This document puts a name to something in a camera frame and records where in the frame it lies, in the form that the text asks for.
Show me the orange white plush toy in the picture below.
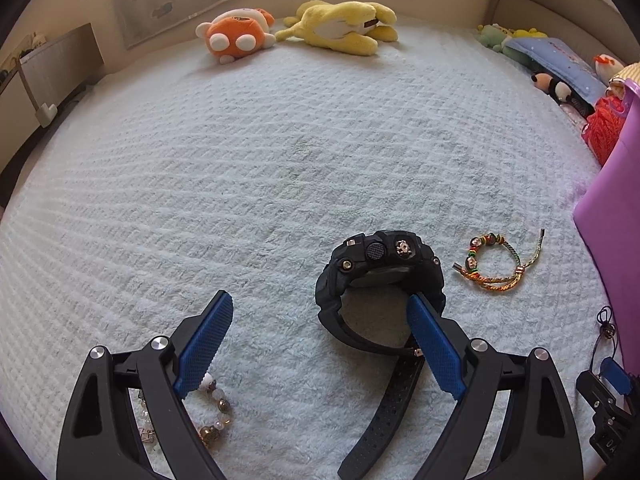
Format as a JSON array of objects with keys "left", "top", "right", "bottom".
[{"left": 195, "top": 8, "right": 276, "bottom": 65}]

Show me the panda plush toy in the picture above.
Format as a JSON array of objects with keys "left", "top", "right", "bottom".
[{"left": 532, "top": 73, "right": 573, "bottom": 104}]

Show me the black wrist watch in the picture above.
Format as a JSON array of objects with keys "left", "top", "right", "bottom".
[{"left": 314, "top": 230, "right": 446, "bottom": 479}]

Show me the red patterned quilt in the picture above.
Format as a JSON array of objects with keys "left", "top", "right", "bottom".
[{"left": 582, "top": 96, "right": 626, "bottom": 166}]

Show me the white quilted bed cover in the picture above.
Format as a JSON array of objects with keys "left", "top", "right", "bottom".
[{"left": 1, "top": 18, "right": 606, "bottom": 479}]

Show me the multicolour woven bead bracelet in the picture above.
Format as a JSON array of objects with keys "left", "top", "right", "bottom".
[{"left": 451, "top": 227, "right": 547, "bottom": 293}]

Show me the purple plastic bin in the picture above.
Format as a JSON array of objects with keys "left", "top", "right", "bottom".
[{"left": 574, "top": 79, "right": 640, "bottom": 375}]

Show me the grey bedside cabinet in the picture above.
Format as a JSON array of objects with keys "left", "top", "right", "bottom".
[{"left": 0, "top": 23, "right": 103, "bottom": 167}]

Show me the black cord charm bracelet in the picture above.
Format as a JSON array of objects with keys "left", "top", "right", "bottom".
[{"left": 589, "top": 304, "right": 622, "bottom": 376}]

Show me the green yellow plush toy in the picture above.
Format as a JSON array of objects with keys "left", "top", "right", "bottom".
[{"left": 476, "top": 23, "right": 547, "bottom": 52}]

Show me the grey padded headboard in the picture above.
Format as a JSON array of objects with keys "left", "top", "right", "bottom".
[{"left": 482, "top": 0, "right": 639, "bottom": 63}]

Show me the blue small pillow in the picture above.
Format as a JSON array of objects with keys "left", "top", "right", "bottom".
[{"left": 506, "top": 37, "right": 606, "bottom": 105}]

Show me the grey beaded bracelet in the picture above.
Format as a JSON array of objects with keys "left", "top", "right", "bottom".
[{"left": 134, "top": 372, "right": 236, "bottom": 449}]

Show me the yellow striped blanket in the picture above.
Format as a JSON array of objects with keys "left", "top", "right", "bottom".
[{"left": 606, "top": 62, "right": 640, "bottom": 99}]

